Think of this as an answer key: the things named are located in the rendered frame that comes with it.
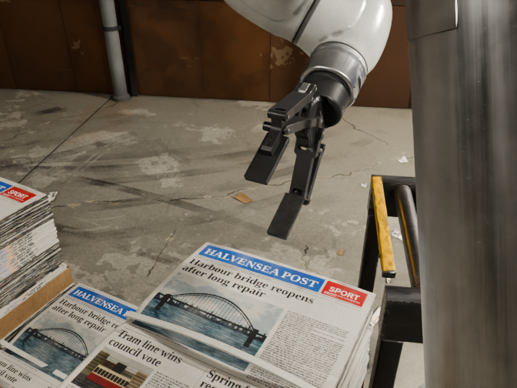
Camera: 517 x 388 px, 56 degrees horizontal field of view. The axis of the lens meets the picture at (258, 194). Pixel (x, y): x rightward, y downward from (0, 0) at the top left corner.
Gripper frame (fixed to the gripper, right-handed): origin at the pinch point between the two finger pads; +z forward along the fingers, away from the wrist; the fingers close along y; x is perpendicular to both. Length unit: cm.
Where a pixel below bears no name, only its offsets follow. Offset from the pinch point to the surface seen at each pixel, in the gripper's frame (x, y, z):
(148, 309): 11.8, 6.1, 17.2
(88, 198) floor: 178, 161, -55
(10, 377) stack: 40, 24, 33
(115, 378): 8.4, 1.4, 26.5
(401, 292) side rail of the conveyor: -14, 52, -14
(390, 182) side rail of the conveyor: 0, 72, -55
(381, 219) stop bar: -3, 60, -35
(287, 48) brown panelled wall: 140, 207, -246
